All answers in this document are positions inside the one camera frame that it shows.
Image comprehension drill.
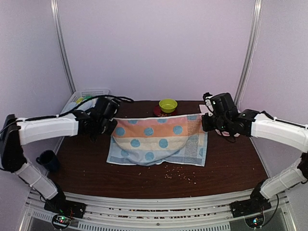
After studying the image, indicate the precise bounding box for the light blue rolled towel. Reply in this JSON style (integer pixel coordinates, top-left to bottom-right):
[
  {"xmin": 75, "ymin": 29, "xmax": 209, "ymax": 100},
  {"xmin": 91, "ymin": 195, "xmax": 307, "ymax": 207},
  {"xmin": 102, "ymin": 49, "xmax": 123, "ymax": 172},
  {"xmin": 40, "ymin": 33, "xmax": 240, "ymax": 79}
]
[{"xmin": 61, "ymin": 100, "xmax": 96, "ymax": 113}]

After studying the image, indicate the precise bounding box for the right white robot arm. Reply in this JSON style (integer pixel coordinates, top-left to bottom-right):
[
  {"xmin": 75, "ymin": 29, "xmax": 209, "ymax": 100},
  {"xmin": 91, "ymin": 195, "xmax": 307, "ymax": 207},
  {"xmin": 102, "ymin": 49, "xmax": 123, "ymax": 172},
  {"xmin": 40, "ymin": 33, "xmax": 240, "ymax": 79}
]
[{"xmin": 202, "ymin": 92, "xmax": 308, "ymax": 217}]

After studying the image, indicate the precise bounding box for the pink towel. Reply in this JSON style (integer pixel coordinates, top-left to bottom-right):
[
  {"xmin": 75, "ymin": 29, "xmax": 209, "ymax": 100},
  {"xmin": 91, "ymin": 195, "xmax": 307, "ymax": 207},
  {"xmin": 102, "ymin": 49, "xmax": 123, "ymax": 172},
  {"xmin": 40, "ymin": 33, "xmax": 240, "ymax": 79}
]
[{"xmin": 199, "ymin": 104, "xmax": 208, "ymax": 114}]

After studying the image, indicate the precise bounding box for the red floral plate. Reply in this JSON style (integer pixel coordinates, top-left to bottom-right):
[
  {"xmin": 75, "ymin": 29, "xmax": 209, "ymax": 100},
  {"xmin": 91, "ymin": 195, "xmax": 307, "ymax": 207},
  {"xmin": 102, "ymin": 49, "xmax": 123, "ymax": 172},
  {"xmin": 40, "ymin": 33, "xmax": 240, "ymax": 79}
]
[{"xmin": 153, "ymin": 105, "xmax": 178, "ymax": 117}]

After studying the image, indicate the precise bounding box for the yellow rolled towel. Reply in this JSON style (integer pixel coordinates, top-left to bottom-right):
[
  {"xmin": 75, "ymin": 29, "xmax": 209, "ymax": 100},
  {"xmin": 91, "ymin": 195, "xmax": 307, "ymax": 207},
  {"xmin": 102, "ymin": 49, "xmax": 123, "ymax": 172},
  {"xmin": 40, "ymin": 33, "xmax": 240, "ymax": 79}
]
[{"xmin": 75, "ymin": 97, "xmax": 84, "ymax": 104}]

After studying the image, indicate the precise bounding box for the right aluminium frame post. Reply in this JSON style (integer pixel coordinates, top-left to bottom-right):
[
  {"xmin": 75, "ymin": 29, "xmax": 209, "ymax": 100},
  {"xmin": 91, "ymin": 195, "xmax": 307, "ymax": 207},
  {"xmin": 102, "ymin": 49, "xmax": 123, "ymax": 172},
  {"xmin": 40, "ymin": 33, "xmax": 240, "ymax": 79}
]
[{"xmin": 234, "ymin": 0, "xmax": 263, "ymax": 108}]

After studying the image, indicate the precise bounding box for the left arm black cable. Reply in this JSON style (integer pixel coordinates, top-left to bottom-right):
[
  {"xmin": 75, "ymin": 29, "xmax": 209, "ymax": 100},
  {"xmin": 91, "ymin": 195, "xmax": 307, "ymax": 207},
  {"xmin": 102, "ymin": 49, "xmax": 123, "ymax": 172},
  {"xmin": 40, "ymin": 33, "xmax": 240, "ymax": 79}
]
[{"xmin": 0, "ymin": 95, "xmax": 135, "ymax": 135}]

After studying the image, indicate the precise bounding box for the white plastic basket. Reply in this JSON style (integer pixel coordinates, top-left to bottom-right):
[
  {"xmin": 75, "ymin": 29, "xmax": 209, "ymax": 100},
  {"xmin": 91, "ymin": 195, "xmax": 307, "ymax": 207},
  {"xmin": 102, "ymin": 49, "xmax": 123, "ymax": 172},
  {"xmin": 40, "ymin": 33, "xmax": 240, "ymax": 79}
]
[{"xmin": 60, "ymin": 89, "xmax": 110, "ymax": 114}]

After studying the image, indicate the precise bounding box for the dark blue mug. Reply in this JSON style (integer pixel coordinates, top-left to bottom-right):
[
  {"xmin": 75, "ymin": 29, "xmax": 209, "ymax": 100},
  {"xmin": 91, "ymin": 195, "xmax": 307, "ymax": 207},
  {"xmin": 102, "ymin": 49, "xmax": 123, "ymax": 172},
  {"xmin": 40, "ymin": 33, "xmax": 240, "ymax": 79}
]
[{"xmin": 36, "ymin": 150, "xmax": 61, "ymax": 172}]

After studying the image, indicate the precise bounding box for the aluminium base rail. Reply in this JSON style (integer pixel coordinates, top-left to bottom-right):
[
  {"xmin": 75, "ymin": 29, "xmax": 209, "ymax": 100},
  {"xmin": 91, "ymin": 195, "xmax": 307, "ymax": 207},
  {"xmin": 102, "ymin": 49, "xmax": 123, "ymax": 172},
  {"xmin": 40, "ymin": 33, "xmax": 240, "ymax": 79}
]
[{"xmin": 17, "ymin": 190, "xmax": 299, "ymax": 231}]

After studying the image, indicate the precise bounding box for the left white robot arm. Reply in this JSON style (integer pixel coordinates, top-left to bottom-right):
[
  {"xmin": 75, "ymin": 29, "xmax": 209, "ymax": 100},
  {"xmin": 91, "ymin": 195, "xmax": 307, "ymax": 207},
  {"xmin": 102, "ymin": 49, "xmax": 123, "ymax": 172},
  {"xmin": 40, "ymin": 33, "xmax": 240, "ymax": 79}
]
[{"xmin": 0, "ymin": 95, "xmax": 121, "ymax": 214}]

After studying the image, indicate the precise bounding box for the green plastic bowl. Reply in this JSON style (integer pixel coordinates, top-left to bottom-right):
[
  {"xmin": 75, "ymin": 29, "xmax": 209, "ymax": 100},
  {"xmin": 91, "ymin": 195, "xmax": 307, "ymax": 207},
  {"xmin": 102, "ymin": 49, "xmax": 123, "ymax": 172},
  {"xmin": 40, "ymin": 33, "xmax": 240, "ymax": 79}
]
[{"xmin": 159, "ymin": 99, "xmax": 178, "ymax": 113}]

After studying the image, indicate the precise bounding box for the blue polka dot towel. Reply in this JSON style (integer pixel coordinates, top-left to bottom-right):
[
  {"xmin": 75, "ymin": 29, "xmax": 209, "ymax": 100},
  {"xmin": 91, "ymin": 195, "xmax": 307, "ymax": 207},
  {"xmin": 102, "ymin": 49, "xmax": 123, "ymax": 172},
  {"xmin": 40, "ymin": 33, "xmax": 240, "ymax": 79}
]
[{"xmin": 107, "ymin": 114, "xmax": 208, "ymax": 167}]

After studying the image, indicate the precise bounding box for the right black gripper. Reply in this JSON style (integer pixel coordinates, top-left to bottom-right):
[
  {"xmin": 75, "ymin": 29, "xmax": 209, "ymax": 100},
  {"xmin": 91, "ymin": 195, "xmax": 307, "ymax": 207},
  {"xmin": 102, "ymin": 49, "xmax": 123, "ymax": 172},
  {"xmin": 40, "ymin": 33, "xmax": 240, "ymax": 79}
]
[{"xmin": 202, "ymin": 112, "xmax": 231, "ymax": 132}]

